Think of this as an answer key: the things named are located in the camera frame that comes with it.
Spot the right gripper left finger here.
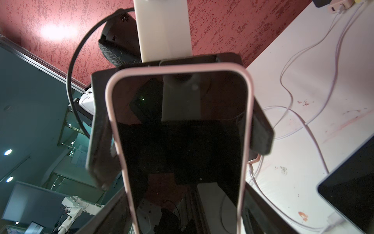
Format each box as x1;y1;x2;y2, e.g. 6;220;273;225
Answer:
77;189;132;234

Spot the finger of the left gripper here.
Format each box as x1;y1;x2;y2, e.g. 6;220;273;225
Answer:
216;53;274;155
86;68;121;190

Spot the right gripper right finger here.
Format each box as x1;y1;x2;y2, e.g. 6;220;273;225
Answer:
242;184;297;234

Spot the pink case phone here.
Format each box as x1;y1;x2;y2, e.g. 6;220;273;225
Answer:
105;62;254;234

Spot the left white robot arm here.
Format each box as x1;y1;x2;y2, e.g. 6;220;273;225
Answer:
66;1;274;190

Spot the gold edged black phone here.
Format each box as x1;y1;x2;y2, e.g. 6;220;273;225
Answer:
317;139;374;234

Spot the pink charger plug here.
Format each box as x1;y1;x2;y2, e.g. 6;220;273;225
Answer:
328;0;355;14

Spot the aluminium rail frame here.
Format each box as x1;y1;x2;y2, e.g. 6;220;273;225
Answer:
0;34;88;94

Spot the thick white coiled cable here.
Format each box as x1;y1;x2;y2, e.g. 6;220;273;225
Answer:
262;0;374;141

